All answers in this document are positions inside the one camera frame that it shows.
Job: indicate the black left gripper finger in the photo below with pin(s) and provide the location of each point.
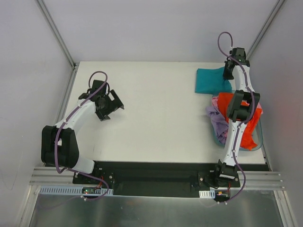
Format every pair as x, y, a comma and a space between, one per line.
114, 101
102, 117

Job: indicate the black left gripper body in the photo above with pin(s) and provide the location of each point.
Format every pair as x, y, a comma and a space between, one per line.
112, 107

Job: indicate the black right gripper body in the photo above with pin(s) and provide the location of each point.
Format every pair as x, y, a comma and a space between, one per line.
227, 71

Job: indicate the teal t shirt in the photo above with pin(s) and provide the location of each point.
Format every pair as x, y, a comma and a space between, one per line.
211, 81

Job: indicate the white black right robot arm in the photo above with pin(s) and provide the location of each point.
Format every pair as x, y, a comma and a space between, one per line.
239, 112

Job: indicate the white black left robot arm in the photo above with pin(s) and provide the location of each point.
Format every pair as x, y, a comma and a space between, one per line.
59, 143

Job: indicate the pink t shirt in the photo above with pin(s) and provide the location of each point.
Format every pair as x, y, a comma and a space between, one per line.
214, 102

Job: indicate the lavender t shirt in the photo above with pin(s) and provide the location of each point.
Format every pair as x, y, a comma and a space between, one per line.
218, 122

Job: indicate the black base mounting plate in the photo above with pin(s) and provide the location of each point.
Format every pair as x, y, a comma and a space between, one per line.
184, 180

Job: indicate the right aluminium corner post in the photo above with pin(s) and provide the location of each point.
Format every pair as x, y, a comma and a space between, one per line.
265, 28

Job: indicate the aluminium corner post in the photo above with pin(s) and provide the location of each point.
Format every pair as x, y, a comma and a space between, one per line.
265, 28
54, 29

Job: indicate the white slotted cable duct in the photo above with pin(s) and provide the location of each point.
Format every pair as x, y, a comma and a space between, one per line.
75, 190

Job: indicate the aluminium front frame rail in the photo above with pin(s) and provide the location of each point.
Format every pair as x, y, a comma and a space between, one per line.
255, 180

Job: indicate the left aluminium corner post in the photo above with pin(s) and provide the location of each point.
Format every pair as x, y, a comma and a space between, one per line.
54, 29

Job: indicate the small white cable duct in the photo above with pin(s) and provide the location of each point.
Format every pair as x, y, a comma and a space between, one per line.
207, 194

